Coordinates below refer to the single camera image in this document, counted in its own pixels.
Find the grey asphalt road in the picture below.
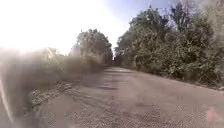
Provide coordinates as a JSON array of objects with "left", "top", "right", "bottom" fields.
[{"left": 19, "top": 66, "right": 224, "bottom": 128}]

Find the building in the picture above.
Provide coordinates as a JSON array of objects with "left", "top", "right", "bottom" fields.
[{"left": 39, "top": 46, "right": 63, "bottom": 62}]

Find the row of trees and bushes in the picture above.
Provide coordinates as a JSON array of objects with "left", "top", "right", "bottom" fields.
[{"left": 114, "top": 2, "right": 224, "bottom": 88}]

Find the green tree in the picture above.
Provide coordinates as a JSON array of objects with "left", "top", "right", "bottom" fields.
[{"left": 69, "top": 28, "right": 114, "bottom": 66}]

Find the overgrown hedge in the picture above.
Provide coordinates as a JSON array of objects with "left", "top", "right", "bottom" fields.
[{"left": 0, "top": 53, "right": 108, "bottom": 88}]

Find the gravel verge with weeds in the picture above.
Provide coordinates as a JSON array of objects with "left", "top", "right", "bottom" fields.
[{"left": 19, "top": 71, "right": 101, "bottom": 111}]

